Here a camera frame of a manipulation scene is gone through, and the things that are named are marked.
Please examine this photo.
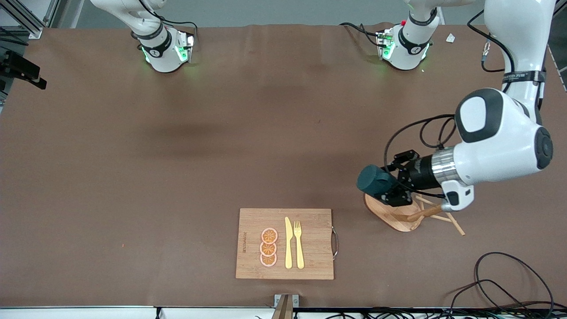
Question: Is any dark green cup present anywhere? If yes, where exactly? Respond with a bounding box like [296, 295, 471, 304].
[357, 165, 399, 199]

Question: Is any wooden mug tree stand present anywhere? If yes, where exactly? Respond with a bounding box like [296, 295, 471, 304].
[365, 191, 466, 237]

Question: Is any bamboo cutting board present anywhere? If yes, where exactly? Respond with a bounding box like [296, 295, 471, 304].
[236, 208, 334, 280]

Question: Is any yellow plastic fork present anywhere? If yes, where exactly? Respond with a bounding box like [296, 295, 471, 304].
[294, 221, 305, 270]

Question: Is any yellow plastic knife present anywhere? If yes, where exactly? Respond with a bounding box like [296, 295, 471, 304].
[285, 217, 293, 269]

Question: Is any brown table mat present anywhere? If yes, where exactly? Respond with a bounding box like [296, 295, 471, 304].
[0, 22, 567, 309]

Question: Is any aluminium frame profile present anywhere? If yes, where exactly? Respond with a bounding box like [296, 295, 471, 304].
[0, 0, 60, 40]

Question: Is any black looped table cable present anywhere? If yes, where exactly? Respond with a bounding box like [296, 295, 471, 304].
[474, 252, 555, 311]

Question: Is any black left base cable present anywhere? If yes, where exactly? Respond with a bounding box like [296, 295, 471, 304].
[339, 22, 382, 47]

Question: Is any black base cable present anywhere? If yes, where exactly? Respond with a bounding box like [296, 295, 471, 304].
[339, 22, 382, 47]
[137, 0, 198, 49]

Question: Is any black table edge cable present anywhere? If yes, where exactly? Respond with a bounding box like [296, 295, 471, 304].
[292, 279, 567, 319]

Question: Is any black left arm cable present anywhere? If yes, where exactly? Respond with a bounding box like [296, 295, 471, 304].
[383, 9, 517, 198]

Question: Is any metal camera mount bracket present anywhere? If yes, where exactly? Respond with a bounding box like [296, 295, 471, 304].
[271, 294, 299, 319]

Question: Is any black right base cable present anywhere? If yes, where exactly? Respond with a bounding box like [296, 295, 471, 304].
[137, 0, 198, 49]

